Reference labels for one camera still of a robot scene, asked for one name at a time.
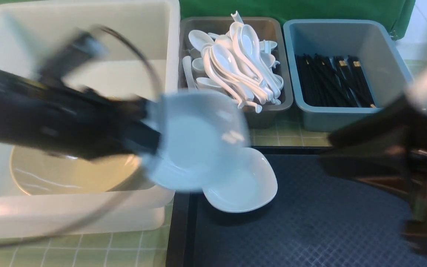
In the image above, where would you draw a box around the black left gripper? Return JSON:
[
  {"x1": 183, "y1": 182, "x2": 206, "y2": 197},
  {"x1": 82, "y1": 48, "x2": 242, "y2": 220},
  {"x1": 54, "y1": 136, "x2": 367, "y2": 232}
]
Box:
[{"x1": 0, "y1": 70, "x2": 161, "y2": 160}]

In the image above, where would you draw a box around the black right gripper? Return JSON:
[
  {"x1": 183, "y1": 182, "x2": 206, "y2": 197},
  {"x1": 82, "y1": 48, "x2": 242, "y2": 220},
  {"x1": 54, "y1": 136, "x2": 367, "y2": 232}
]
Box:
[{"x1": 318, "y1": 96, "x2": 427, "y2": 197}]

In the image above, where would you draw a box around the beige noodle bowl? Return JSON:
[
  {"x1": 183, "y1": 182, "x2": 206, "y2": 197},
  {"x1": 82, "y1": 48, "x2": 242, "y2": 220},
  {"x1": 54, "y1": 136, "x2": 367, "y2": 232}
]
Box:
[{"x1": 10, "y1": 146, "x2": 141, "y2": 195}]

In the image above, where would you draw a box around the white square dish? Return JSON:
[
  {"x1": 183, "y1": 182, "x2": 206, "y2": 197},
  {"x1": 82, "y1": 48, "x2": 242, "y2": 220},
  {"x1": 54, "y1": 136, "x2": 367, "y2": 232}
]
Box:
[
  {"x1": 203, "y1": 148, "x2": 278, "y2": 213},
  {"x1": 142, "y1": 90, "x2": 249, "y2": 192}
]

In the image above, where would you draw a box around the pile of black chopsticks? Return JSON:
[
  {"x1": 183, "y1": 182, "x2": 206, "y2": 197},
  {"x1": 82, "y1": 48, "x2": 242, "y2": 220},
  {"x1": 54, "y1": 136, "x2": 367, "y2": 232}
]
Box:
[{"x1": 295, "y1": 54, "x2": 377, "y2": 108}]

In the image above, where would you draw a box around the blue chopstick bin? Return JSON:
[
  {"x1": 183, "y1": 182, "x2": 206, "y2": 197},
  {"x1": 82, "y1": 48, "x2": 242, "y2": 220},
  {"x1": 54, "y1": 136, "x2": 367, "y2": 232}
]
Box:
[{"x1": 283, "y1": 20, "x2": 413, "y2": 132}]

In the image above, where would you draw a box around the black serving tray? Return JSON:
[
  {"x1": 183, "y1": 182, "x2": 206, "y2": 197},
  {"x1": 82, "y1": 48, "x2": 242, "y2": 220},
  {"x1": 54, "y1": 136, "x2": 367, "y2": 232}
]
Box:
[{"x1": 166, "y1": 146, "x2": 427, "y2": 267}]

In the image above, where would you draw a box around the green cloth backdrop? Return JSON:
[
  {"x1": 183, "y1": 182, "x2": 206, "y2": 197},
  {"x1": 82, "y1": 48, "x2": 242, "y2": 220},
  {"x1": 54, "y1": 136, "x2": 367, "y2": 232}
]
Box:
[{"x1": 179, "y1": 0, "x2": 415, "y2": 40}]

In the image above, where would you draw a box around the large white plastic tub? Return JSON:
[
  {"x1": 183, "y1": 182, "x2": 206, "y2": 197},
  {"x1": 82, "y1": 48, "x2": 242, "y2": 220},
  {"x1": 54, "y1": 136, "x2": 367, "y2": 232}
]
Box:
[{"x1": 0, "y1": 0, "x2": 179, "y2": 246}]

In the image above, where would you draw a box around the pile of white spoons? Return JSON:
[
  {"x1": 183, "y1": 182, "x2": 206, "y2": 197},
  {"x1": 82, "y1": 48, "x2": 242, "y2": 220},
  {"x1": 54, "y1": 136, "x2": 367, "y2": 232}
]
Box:
[{"x1": 180, "y1": 11, "x2": 285, "y2": 113}]

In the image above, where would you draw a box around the grey spoon bin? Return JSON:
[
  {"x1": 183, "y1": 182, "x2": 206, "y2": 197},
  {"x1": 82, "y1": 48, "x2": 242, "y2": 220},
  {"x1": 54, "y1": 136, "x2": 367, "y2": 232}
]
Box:
[{"x1": 179, "y1": 16, "x2": 294, "y2": 129}]

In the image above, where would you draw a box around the green checked tablecloth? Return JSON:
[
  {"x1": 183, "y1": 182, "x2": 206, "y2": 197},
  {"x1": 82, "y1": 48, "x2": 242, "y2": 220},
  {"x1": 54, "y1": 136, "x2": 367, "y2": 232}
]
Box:
[{"x1": 0, "y1": 59, "x2": 427, "y2": 267}]

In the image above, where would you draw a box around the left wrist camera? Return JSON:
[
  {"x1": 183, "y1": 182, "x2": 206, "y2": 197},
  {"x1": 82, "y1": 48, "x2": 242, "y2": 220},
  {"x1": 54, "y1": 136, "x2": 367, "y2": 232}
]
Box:
[{"x1": 37, "y1": 31, "x2": 108, "y2": 87}]

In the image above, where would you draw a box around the black left cable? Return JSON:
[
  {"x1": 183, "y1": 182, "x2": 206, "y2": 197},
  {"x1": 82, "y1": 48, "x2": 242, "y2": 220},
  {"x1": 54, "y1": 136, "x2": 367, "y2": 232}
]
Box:
[{"x1": 0, "y1": 25, "x2": 164, "y2": 249}]

